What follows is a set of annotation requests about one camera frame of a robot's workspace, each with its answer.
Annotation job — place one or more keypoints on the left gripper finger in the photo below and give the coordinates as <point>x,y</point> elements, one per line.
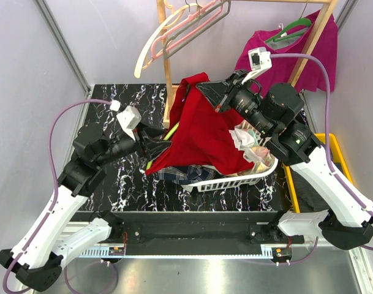
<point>151,131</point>
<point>153,149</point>

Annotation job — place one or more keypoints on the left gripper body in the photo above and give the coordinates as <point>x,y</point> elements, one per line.
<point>125,146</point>

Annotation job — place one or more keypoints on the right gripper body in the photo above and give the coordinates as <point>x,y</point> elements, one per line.
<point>247,103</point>

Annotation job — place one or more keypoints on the yellow-green hanger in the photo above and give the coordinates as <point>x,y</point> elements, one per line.
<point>166,138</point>

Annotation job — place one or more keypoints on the white garment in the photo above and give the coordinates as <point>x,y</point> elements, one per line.
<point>242,139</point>

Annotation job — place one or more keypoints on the navy plaid skirt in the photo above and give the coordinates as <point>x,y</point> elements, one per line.
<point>188,174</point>

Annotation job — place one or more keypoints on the red dress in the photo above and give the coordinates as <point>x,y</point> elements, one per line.
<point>202,136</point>

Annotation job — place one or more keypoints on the pastel floral skirt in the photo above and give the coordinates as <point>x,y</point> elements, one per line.
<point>255,152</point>

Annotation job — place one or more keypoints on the cream plastic hanger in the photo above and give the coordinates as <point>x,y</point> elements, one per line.
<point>174,20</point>

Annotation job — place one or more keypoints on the white plastic laundry basket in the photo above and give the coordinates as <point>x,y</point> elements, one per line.
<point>232,180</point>

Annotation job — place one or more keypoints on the grey wire hanger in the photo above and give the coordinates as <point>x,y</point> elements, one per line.
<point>200,21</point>

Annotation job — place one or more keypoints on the pink plastic hanger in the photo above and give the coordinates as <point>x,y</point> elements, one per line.
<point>180,28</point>

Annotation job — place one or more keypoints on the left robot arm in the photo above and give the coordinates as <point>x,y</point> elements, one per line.
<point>39,258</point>

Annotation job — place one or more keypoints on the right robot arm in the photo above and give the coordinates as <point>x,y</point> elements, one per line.
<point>348,222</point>

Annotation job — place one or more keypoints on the green hanger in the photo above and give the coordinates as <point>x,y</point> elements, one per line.
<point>283,34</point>

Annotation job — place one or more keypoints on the magenta dress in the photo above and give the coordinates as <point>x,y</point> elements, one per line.
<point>311,78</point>

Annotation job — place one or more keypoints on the wooden clothes rack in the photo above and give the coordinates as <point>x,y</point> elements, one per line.
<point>323,16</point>

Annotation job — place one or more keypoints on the yellow plastic bin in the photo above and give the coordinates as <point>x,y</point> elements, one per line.
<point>338,161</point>

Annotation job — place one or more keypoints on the folded dark clothes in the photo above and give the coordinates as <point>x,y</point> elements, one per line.
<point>308,198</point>

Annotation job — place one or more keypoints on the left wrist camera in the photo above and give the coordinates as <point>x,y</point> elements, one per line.
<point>129,119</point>

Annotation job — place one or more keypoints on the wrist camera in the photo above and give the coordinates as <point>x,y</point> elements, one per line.
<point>260,61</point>
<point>129,119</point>

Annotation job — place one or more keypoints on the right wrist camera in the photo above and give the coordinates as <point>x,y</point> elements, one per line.
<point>260,61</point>

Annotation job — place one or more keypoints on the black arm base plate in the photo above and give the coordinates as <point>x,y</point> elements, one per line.
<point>195,235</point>

